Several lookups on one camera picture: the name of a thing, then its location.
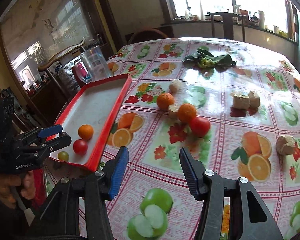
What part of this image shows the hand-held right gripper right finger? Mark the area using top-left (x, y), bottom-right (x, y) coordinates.
top-left (179, 147), bottom-right (284, 240)

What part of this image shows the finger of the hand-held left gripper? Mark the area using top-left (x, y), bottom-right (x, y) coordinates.
top-left (27, 134), bottom-right (72, 158)
top-left (17, 124), bottom-right (63, 145)

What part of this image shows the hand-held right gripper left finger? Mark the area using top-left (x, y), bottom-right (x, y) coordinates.
top-left (27, 146), bottom-right (130, 240)

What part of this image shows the red tomato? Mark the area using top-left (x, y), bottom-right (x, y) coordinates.
top-left (73, 139), bottom-right (88, 155)
top-left (189, 116), bottom-right (211, 138)

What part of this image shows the orange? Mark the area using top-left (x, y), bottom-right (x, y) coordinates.
top-left (156, 93), bottom-right (175, 110)
top-left (78, 124), bottom-right (94, 141)
top-left (177, 103), bottom-right (197, 123)

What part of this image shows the red rimmed white tray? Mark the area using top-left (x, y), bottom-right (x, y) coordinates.
top-left (45, 74), bottom-right (133, 172)

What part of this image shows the beige food block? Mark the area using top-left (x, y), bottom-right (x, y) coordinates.
top-left (168, 104), bottom-right (179, 119)
top-left (248, 91), bottom-right (261, 108)
top-left (169, 79), bottom-right (182, 93)
top-left (276, 135), bottom-right (296, 156)
top-left (230, 92), bottom-right (250, 110)

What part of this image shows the person's left hand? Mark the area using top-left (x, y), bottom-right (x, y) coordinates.
top-left (0, 172), bottom-right (36, 207)

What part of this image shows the fruit print tablecloth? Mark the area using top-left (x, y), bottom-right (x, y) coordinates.
top-left (44, 37), bottom-right (300, 240)

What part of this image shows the red fuzzy cloth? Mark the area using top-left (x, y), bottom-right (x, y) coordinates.
top-left (31, 169), bottom-right (50, 210)

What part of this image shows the pink thermos bottle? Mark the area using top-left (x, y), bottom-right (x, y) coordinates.
top-left (74, 60), bottom-right (88, 80)

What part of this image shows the clear plastic pitcher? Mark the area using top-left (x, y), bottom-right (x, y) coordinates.
top-left (79, 45), bottom-right (114, 84)

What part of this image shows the glass panel door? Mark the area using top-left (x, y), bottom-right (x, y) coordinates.
top-left (0, 0), bottom-right (110, 95)

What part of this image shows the green leafy vegetable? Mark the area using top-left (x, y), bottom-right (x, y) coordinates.
top-left (183, 47), bottom-right (237, 69)

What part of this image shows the round back wooden chair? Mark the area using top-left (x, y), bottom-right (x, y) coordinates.
top-left (127, 28), bottom-right (169, 44)

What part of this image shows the dark wooden chair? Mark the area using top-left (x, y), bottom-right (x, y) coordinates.
top-left (206, 11), bottom-right (248, 42)

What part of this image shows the wooden chair with curved rail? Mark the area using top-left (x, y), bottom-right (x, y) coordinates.
top-left (37, 40), bottom-right (87, 100)

